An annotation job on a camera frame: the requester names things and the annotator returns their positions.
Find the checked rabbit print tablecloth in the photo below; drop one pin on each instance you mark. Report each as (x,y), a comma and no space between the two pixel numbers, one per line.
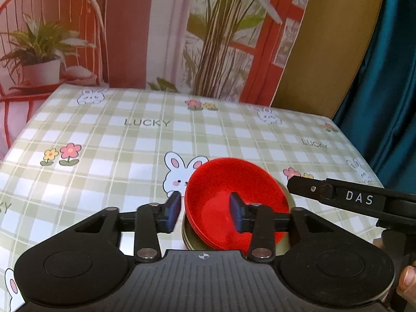
(130,156)

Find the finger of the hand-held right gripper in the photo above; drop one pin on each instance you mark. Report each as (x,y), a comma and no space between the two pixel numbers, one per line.
(308,188)

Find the person's right hand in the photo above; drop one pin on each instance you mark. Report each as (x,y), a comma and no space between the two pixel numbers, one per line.
(408,281)

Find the printed plant backdrop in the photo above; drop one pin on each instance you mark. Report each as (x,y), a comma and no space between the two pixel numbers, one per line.
(146,39)

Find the teal curtain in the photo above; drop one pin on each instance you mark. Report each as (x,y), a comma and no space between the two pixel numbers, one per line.
(396,87)

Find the brown board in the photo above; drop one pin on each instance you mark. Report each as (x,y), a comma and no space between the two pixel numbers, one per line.
(325,55)

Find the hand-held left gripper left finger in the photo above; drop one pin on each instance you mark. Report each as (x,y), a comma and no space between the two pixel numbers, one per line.
(172,213)

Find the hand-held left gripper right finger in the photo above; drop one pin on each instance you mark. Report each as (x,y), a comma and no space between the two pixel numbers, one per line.
(234,213)

